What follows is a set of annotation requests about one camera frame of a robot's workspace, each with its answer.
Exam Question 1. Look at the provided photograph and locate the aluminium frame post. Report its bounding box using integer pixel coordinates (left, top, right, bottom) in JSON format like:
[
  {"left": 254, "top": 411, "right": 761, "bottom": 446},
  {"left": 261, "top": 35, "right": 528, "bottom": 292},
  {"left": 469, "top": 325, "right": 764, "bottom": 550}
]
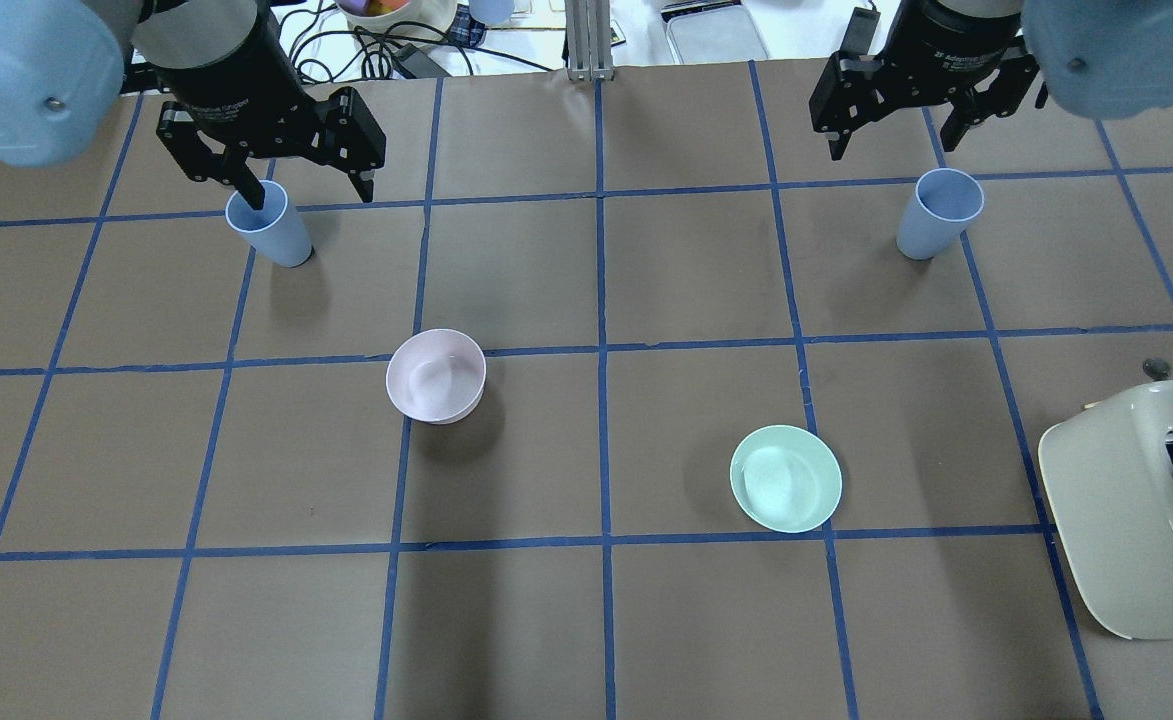
[{"left": 564, "top": 0, "right": 615, "bottom": 82}]

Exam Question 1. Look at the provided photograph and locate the white tray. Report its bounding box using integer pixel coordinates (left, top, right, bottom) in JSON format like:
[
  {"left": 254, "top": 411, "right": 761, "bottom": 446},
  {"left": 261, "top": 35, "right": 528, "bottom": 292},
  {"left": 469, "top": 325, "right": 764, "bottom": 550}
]
[{"left": 662, "top": 1, "right": 769, "bottom": 64}]

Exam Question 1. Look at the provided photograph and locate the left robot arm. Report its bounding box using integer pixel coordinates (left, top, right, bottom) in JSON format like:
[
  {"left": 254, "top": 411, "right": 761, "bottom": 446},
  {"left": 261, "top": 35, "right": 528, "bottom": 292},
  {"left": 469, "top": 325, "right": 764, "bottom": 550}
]
[{"left": 0, "top": 1, "right": 388, "bottom": 210}]

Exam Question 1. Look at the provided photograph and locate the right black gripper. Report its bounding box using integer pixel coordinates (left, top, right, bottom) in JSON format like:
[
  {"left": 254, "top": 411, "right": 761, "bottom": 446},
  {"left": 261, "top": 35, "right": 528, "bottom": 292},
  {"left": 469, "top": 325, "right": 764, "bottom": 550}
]
[{"left": 809, "top": 1, "right": 1040, "bottom": 161}]

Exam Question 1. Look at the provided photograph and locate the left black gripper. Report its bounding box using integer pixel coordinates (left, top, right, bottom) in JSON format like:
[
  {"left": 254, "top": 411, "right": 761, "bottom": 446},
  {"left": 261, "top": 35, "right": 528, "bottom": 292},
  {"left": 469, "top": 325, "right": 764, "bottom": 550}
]
[{"left": 133, "top": 1, "right": 388, "bottom": 210}]

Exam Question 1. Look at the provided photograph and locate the green bowl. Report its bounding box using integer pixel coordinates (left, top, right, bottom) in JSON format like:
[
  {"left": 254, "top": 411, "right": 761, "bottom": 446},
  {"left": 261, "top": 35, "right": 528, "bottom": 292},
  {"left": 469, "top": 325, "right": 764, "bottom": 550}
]
[{"left": 728, "top": 424, "right": 845, "bottom": 534}]

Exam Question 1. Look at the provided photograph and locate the bowl of coloured blocks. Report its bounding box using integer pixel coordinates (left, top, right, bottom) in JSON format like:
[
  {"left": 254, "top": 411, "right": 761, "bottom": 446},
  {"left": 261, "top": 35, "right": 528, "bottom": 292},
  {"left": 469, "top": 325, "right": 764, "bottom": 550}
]
[{"left": 335, "top": 1, "right": 457, "bottom": 40}]

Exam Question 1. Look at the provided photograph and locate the black power adapter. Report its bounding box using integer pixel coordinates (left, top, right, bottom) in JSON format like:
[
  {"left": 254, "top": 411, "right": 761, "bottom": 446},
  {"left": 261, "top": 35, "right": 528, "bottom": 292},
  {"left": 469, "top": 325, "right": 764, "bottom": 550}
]
[{"left": 391, "top": 45, "right": 452, "bottom": 79}]

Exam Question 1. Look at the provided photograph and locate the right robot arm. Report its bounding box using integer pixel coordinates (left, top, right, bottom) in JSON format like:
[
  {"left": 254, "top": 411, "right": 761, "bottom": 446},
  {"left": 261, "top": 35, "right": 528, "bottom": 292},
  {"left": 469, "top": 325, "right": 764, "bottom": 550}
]
[{"left": 809, "top": 1, "right": 1173, "bottom": 159}]

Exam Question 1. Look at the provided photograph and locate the blue cup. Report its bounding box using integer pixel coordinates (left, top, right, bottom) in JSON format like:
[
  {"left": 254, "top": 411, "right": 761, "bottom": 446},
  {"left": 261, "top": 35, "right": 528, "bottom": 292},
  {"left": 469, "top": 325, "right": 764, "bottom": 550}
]
[
  {"left": 896, "top": 167, "right": 985, "bottom": 261},
  {"left": 224, "top": 179, "right": 316, "bottom": 269}
]

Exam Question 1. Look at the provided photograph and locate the cream toaster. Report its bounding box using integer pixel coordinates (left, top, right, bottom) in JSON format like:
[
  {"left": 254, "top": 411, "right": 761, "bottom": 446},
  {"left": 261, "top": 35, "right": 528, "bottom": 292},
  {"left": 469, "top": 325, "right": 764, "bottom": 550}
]
[{"left": 1037, "top": 381, "right": 1173, "bottom": 639}]

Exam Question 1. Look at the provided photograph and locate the pink bowl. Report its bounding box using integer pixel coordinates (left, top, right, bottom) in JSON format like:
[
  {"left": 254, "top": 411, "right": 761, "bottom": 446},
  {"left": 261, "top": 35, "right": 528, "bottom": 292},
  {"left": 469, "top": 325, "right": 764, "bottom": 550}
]
[{"left": 385, "top": 328, "right": 487, "bottom": 424}]

